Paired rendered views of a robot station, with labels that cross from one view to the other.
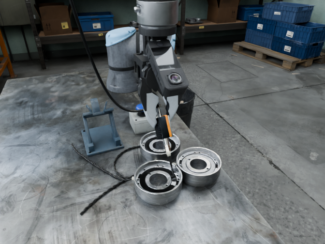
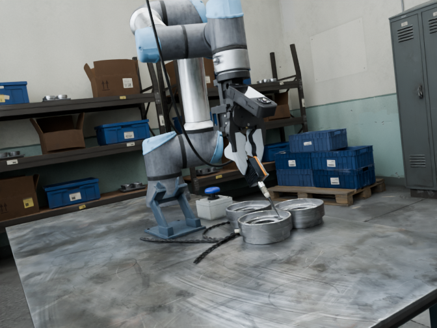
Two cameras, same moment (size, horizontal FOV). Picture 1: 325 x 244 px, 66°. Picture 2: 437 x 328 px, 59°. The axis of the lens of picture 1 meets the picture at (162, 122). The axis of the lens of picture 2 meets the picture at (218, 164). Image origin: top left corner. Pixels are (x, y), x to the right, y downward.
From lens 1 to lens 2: 0.43 m
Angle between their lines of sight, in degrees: 28
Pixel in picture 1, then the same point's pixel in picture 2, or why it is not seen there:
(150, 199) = (266, 232)
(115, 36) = (156, 138)
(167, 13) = (242, 58)
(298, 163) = not seen: hidden behind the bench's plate
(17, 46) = not seen: outside the picture
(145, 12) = (225, 59)
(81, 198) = (185, 258)
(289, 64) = (344, 197)
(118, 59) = (161, 165)
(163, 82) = (255, 103)
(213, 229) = (342, 239)
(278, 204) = not seen: outside the picture
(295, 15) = (330, 140)
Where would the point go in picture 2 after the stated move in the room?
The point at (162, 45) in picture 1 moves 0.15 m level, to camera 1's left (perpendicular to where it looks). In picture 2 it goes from (242, 86) to (169, 95)
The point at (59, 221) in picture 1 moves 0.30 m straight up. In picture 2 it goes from (173, 272) to (144, 91)
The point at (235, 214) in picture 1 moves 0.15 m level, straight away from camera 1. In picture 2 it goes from (356, 230) to (347, 210)
